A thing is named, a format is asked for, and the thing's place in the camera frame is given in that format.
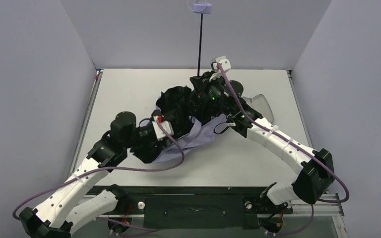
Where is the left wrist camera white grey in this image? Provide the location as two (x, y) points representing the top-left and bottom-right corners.
(152, 116), (174, 141)

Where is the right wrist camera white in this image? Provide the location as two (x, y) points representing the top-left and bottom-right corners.
(209, 56), (232, 81)

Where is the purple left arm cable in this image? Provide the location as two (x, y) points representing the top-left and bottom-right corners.
(12, 119), (185, 237)

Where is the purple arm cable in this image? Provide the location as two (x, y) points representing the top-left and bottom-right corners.
(12, 119), (185, 237)
(216, 63), (350, 237)

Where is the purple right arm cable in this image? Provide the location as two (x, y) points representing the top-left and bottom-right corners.
(216, 63), (350, 237)

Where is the lilac black umbrella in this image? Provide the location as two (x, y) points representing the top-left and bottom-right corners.
(129, 0), (227, 164)

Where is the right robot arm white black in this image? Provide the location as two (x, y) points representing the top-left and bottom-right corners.
(190, 71), (335, 205)

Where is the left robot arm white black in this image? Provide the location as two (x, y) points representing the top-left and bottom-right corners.
(13, 112), (156, 238)

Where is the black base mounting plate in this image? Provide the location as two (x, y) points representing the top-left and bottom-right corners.
(88, 185), (293, 230)

